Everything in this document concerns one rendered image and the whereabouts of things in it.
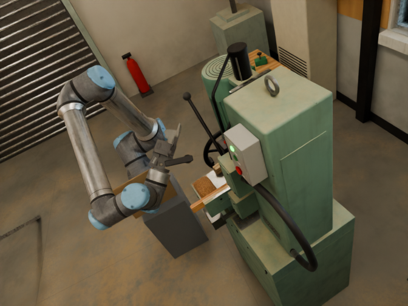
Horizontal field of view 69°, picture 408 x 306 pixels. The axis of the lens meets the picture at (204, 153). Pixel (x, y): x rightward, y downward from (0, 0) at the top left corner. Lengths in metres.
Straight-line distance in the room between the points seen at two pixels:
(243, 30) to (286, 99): 2.71
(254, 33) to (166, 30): 1.22
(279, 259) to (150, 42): 3.40
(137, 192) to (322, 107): 0.65
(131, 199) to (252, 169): 0.44
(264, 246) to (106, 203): 0.69
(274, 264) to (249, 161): 0.63
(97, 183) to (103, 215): 0.13
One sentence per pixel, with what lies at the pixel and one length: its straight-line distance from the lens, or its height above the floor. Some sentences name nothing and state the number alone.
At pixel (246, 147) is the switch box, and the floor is 1.48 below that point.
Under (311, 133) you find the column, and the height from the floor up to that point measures 1.42.
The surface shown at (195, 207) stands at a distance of 1.41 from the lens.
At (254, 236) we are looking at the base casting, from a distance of 1.41.
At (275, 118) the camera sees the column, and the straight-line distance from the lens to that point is 0.79.
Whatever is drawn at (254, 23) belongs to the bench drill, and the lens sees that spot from 3.55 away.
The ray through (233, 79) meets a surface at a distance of 0.98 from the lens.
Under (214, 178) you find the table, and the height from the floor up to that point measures 0.90.
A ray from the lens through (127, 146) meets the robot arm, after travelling 1.85.
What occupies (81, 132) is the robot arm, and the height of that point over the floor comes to 1.43.
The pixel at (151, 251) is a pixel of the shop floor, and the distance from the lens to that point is 2.55.
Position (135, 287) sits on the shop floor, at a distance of 2.49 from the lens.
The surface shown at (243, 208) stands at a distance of 1.22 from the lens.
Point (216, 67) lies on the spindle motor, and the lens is 1.10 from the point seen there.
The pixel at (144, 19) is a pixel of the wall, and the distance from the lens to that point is 4.11.
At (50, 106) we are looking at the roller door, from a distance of 4.37.
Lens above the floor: 2.03
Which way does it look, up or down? 43 degrees down
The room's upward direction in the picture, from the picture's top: 24 degrees counter-clockwise
